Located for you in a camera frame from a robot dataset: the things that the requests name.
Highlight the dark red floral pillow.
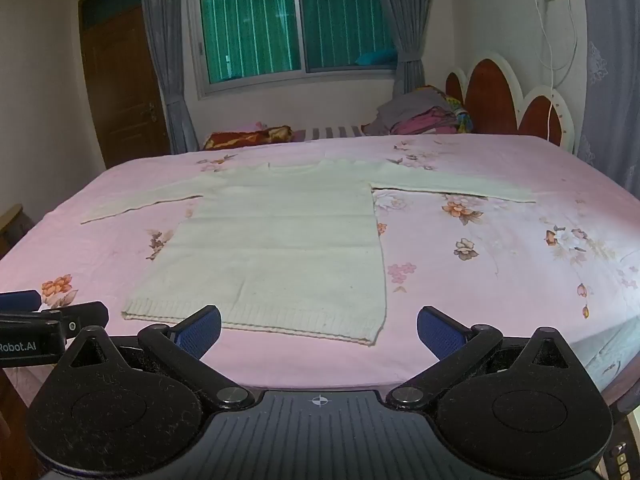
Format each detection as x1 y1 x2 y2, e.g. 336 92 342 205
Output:
202 125 293 150

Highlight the window with green glass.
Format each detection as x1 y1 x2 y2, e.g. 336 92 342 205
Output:
190 0 401 98

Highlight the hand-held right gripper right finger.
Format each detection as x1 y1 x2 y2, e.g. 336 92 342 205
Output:
385 306 576 411

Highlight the striped cloth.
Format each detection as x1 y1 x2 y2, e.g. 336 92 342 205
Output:
292 124 366 141

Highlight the purple patterned curtain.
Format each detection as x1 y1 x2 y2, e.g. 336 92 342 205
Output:
575 0 640 186

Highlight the red and white headboard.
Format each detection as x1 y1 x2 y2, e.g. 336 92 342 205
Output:
444 52 576 153

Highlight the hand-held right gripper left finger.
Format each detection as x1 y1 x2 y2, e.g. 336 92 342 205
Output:
65 304 256 411

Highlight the pale green towel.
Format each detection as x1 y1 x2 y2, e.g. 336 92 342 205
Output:
80 159 537 347

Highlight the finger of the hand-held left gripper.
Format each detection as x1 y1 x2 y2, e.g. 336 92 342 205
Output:
0 301 109 336
0 290 42 313

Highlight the teal cloth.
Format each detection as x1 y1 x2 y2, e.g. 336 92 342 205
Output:
355 51 397 66

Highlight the white charger cable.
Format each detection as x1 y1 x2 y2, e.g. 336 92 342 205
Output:
535 0 578 141

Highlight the pile of colourful clothes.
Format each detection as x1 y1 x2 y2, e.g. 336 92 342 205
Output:
362 85 473 136

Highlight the brown wooden door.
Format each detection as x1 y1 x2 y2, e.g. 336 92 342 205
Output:
77 0 171 168

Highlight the pink floral bed sheet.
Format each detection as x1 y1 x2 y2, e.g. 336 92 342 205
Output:
0 132 640 411

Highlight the wooden furniture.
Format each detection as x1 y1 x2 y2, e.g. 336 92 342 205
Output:
0 203 36 256

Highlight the grey curtain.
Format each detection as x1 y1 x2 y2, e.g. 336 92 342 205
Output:
137 0 201 153
372 0 426 98

